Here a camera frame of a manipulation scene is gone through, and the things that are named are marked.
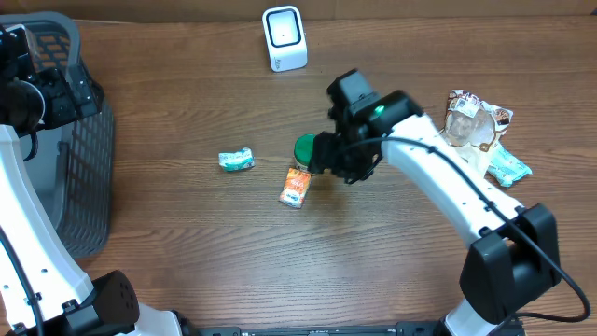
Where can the small teal wipes pack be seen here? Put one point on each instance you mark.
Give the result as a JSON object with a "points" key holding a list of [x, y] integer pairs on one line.
{"points": [[237, 161]]}

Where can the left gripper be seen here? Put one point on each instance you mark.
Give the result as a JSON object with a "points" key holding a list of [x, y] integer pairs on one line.
{"points": [[70, 107]]}

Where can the orange snack packet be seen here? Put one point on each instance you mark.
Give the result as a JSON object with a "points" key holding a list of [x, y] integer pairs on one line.
{"points": [[296, 186]]}

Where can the beige brown snack bag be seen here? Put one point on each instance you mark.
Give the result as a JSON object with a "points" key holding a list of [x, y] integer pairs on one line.
{"points": [[473, 127]]}

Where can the grey plastic mesh basket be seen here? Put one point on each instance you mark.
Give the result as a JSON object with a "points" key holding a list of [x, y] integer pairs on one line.
{"points": [[69, 167]]}

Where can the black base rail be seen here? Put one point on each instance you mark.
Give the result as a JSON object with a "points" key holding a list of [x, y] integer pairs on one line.
{"points": [[420, 328]]}

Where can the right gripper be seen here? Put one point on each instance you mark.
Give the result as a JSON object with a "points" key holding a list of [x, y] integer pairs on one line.
{"points": [[327, 161]]}

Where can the white barcode scanner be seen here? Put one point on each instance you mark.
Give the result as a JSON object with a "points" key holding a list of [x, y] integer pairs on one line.
{"points": [[285, 38]]}

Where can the green lid jar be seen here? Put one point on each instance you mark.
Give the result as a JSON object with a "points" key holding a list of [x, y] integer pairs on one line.
{"points": [[303, 150]]}

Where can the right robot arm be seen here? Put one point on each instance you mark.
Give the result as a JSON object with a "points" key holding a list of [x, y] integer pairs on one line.
{"points": [[512, 250]]}

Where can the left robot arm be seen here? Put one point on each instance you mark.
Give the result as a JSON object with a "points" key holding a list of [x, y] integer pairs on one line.
{"points": [[43, 289]]}

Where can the teal tissue pack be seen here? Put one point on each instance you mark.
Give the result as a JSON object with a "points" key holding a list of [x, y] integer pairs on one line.
{"points": [[506, 168]]}

